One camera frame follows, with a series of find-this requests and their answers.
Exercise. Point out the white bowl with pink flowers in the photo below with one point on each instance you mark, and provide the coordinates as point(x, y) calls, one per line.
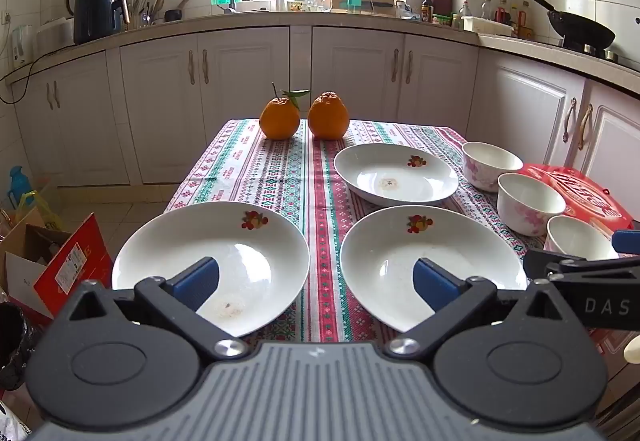
point(527, 211)
point(580, 241)
point(487, 171)

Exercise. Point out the white plastic tray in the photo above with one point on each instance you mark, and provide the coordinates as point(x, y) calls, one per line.
point(487, 25)

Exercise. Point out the white electric kettle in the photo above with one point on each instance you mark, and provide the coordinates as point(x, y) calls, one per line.
point(22, 47)

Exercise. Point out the white kitchen cabinets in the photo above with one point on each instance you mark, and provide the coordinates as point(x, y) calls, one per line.
point(240, 101)

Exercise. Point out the dark blue air fryer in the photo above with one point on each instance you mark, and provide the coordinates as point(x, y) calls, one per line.
point(95, 13)

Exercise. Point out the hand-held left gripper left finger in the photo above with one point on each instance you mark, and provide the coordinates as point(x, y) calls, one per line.
point(197, 281)

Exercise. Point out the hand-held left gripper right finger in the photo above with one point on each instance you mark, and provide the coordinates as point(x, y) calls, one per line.
point(435, 283)

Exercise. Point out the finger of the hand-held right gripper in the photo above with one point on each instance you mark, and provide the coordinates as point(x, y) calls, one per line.
point(627, 242)
point(547, 265)

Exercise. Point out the black wok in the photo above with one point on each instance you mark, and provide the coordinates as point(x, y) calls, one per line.
point(582, 27)

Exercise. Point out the orange with stem and leaf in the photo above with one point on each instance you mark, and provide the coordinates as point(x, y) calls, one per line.
point(279, 120)

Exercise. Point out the patterned red green tablecloth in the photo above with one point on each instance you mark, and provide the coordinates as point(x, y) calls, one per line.
point(320, 221)

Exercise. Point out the white plate with flower print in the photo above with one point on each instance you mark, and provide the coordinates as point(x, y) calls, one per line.
point(450, 241)
point(200, 236)
point(380, 166)

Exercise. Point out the black trash bag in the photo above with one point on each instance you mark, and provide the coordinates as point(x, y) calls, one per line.
point(15, 346)

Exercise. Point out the orange without leaf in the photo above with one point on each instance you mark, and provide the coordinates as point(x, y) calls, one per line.
point(327, 117)

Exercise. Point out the utensil holder with utensils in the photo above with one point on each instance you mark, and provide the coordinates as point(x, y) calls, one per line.
point(145, 11)

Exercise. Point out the kitchen countertop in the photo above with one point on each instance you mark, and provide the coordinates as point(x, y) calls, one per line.
point(300, 17)

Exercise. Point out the red and white cardboard box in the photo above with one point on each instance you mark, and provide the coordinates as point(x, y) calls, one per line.
point(70, 266)

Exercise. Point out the dark soy sauce bottle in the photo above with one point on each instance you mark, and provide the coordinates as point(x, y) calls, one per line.
point(426, 10)

